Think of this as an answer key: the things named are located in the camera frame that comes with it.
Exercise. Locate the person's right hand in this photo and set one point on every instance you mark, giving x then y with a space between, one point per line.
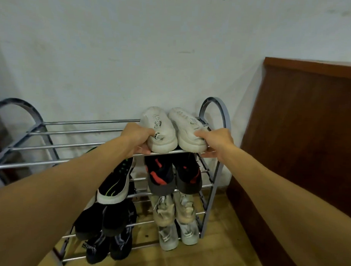
219 141

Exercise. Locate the person's left hand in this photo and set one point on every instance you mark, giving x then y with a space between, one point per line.
138 137

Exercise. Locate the plain white sneaker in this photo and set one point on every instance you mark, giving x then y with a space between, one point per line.
188 129
159 129

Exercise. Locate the grey metal shoe rack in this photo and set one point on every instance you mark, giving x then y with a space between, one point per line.
214 178

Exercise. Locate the black sneaker red patches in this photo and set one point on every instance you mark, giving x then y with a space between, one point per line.
159 174
188 175

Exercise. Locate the beige sneaker neon yellow accent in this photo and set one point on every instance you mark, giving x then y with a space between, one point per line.
184 208
164 208

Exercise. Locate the black sneaker orange marks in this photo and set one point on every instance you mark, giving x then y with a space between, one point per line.
116 218
89 220

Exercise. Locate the white knit sneaker green stripe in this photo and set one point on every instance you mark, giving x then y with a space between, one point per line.
189 232
168 236

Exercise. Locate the black sneaker grey stripes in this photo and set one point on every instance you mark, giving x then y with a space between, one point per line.
121 244
98 249

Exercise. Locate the person's left forearm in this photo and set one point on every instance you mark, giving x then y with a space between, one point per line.
46 201

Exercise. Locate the person's right forearm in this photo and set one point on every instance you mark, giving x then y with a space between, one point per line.
290 213

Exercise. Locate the brown wooden door panel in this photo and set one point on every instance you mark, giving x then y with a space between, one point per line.
301 156

